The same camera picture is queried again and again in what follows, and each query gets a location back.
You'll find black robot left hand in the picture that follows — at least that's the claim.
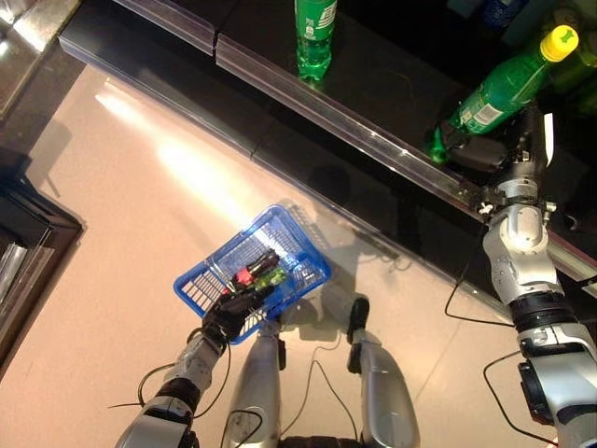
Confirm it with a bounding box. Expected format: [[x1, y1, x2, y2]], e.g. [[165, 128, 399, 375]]
[[201, 285, 276, 344]]

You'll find black right upper arm cable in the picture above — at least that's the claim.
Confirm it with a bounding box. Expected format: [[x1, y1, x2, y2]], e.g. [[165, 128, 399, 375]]
[[482, 349, 561, 447]]

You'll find thin black leg cable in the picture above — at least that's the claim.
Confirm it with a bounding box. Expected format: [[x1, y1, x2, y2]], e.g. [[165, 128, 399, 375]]
[[279, 343, 363, 442]]

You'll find black robot torso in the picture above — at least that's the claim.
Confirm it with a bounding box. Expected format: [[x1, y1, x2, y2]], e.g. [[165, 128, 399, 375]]
[[279, 436, 369, 448]]

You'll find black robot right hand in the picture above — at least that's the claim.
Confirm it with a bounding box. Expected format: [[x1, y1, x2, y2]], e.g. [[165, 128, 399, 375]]
[[447, 105, 556, 174]]

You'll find green plastic soda bottle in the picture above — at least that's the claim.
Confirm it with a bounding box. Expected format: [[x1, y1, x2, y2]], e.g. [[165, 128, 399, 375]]
[[426, 23, 580, 165], [293, 0, 338, 83], [254, 268, 287, 291]]

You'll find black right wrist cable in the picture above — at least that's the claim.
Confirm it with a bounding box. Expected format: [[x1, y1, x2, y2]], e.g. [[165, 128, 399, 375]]
[[444, 218, 514, 328]]

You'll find black side shelf board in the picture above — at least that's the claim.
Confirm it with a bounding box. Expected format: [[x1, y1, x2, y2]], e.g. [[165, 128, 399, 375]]
[[0, 148, 85, 374]]

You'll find cola bottle red cap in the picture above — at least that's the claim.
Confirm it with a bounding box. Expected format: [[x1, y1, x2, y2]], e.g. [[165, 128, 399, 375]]
[[230, 248, 280, 289]]

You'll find black robot right foot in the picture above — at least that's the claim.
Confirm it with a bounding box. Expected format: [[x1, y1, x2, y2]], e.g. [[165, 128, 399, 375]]
[[347, 297, 370, 344]]

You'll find blue plastic shopping basket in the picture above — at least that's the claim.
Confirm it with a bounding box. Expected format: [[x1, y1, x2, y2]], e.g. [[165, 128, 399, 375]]
[[173, 203, 333, 346]]

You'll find blue label cola bottle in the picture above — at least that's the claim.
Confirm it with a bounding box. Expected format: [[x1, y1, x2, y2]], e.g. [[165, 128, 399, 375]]
[[482, 0, 519, 29]]

